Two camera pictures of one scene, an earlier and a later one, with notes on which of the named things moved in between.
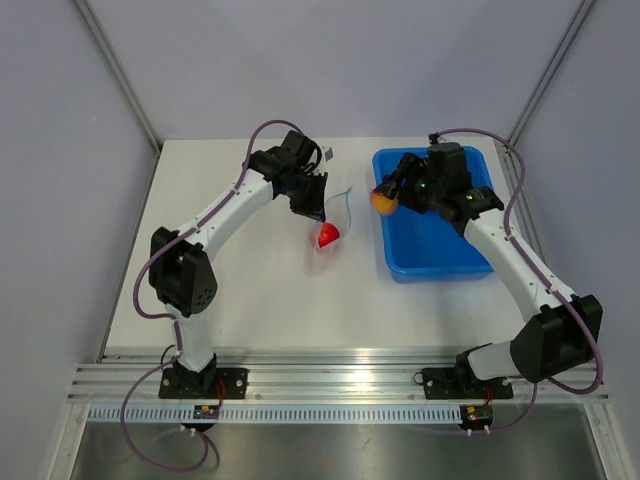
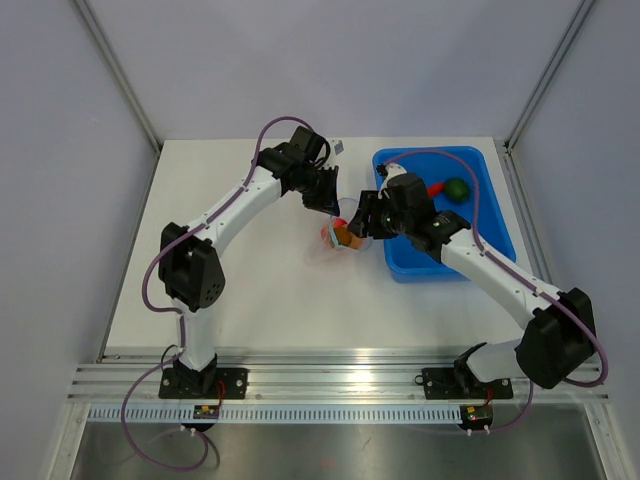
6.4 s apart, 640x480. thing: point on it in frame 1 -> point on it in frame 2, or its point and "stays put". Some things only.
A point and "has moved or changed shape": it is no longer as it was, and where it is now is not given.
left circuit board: (206, 411) stays put
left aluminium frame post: (119, 71) stays put
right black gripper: (405, 169) -> (360, 225)
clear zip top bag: (326, 236) has moved or changed shape
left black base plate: (230, 383) stays put
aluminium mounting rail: (321, 379) stays put
